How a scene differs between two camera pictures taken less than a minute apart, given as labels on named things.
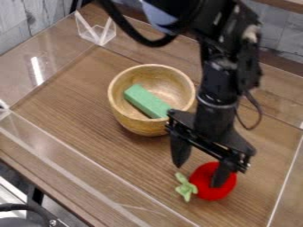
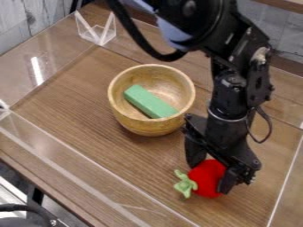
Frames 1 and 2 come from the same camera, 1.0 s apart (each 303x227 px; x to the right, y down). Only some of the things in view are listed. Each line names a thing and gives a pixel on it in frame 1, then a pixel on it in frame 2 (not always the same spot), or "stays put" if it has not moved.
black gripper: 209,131 → 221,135
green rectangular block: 151,105 stays put
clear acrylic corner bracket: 98,35 stays put
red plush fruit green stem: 199,183 stays put
